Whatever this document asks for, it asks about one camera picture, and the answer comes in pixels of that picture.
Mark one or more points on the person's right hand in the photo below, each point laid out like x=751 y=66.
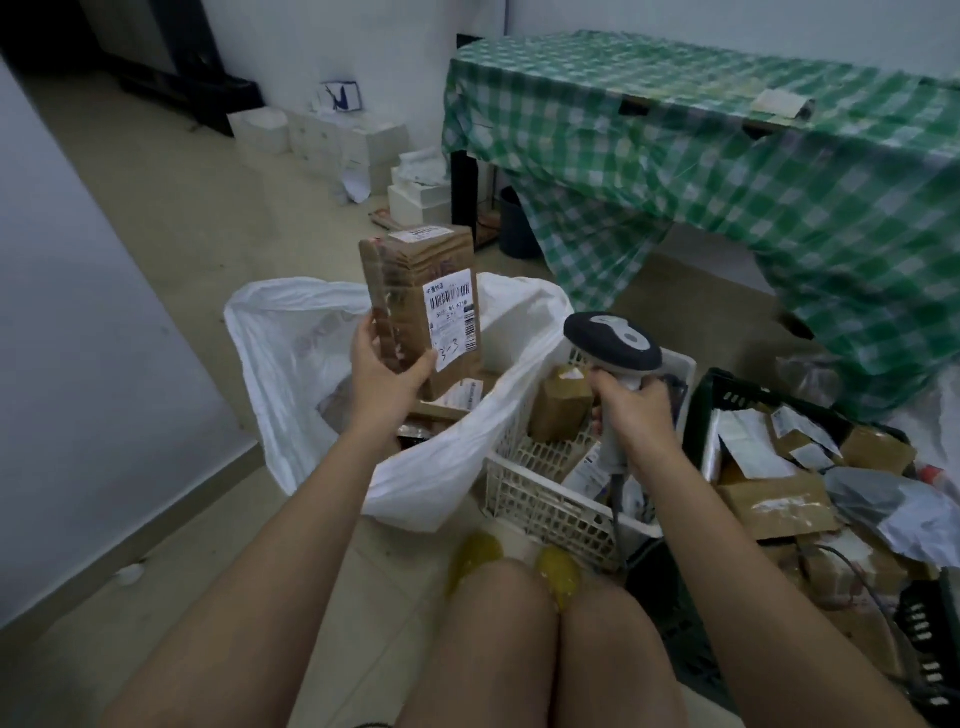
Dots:
x=637 y=420

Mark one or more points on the person's left hand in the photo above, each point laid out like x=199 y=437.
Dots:
x=382 y=386

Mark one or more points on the person's right fingers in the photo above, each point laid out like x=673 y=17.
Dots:
x=609 y=397

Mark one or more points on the person's left thumb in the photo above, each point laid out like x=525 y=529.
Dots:
x=420 y=371

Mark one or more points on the grey white barcode scanner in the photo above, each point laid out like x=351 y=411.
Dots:
x=619 y=360

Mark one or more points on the brown cardboard parcel with label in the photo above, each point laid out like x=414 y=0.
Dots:
x=427 y=311

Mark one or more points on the person's right forearm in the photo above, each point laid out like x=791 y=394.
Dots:
x=750 y=592

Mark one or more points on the person's left forearm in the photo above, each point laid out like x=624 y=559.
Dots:
x=247 y=577

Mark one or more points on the small brown cardboard box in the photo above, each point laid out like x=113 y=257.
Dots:
x=561 y=403

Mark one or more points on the white labelled parcel in crate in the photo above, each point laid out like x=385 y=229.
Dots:
x=600 y=480

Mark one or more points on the white plastic crate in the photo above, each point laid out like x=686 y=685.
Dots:
x=547 y=480

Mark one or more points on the large white plastic bag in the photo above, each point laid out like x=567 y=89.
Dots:
x=300 y=375

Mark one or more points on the black plastic crate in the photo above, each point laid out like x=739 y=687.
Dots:
x=750 y=405

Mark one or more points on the white padded envelope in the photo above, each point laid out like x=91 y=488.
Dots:
x=750 y=446

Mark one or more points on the dark waste bin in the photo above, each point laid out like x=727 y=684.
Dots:
x=517 y=225

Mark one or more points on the yellow slipper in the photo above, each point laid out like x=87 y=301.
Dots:
x=559 y=574
x=474 y=556

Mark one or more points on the flat brown taped parcel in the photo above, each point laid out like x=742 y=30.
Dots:
x=776 y=504

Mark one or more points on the brown parcel with white label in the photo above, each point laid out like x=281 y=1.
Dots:
x=806 y=435

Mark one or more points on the pile of white boxes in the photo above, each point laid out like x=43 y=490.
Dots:
x=360 y=154

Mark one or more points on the green checkered tablecloth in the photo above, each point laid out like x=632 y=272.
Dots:
x=712 y=172

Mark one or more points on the person's legs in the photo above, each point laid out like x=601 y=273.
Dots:
x=540 y=652

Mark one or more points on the grey plastic mailer bag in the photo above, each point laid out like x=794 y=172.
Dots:
x=896 y=510

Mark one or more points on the paper slip on table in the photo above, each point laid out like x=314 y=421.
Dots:
x=780 y=103

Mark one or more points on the dark wooden cabinet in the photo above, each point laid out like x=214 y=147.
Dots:
x=172 y=60

